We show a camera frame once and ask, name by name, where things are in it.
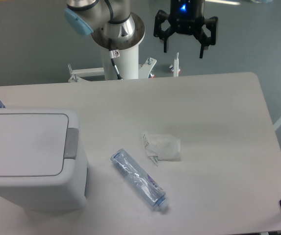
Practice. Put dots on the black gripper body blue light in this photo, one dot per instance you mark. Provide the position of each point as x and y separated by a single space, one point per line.
186 16

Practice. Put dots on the grey trash can push button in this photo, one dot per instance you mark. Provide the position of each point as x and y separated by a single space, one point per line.
71 143

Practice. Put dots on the white trash can lid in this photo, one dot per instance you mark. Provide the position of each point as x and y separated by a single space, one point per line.
32 144

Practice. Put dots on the white trash can body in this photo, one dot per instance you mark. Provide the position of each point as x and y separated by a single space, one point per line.
64 191

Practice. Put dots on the crumpled white paper wrapper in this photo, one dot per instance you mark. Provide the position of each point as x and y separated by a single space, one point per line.
160 147

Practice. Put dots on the crushed clear plastic bottle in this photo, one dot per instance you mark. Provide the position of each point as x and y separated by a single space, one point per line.
140 180

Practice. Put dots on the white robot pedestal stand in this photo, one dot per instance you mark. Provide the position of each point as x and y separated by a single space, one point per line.
117 64

